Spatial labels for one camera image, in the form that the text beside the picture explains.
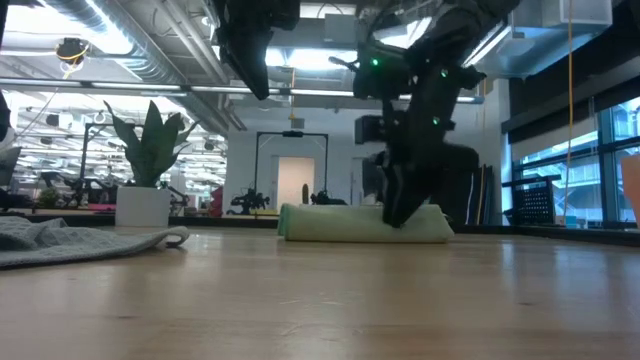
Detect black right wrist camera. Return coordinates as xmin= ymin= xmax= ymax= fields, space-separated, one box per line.
xmin=353 ymin=114 xmax=387 ymax=146

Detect small green plant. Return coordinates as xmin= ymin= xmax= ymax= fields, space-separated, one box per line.
xmin=37 ymin=187 xmax=62 ymax=209

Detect green microfiber towel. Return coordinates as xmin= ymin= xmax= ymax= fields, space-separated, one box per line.
xmin=277 ymin=202 xmax=455 ymax=245

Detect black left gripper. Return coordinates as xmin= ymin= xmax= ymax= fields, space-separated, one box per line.
xmin=213 ymin=0 xmax=302 ymax=101

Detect black background rig frame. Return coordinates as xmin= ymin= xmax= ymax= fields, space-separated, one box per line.
xmin=253 ymin=130 xmax=330 ymax=207

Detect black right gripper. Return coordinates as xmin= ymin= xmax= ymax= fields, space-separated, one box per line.
xmin=382 ymin=94 xmax=459 ymax=229

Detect green leafy plant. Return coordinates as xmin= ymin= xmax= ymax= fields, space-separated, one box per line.
xmin=102 ymin=99 xmax=201 ymax=189

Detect long ceiling light tube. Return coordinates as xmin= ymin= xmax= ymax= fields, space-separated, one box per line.
xmin=0 ymin=77 xmax=484 ymax=105

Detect red chair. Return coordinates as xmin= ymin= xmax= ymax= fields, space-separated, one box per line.
xmin=209 ymin=185 xmax=225 ymax=217

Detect black ceiling cord reel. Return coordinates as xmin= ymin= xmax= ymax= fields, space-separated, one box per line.
xmin=54 ymin=37 xmax=91 ymax=66

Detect yellow hanging cable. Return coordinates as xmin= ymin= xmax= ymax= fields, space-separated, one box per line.
xmin=563 ymin=0 xmax=576 ymax=221

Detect black leaning panels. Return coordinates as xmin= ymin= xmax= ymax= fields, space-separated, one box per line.
xmin=449 ymin=163 xmax=494 ymax=225

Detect black window frame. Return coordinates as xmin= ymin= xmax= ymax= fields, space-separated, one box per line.
xmin=509 ymin=94 xmax=640 ymax=229

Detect black perforated panel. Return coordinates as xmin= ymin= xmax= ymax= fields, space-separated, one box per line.
xmin=502 ymin=174 xmax=564 ymax=227

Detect grey microfiber towel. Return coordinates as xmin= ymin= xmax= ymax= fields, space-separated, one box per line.
xmin=0 ymin=215 xmax=191 ymax=270

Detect white plant pot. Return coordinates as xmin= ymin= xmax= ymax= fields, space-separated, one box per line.
xmin=114 ymin=186 xmax=172 ymax=229

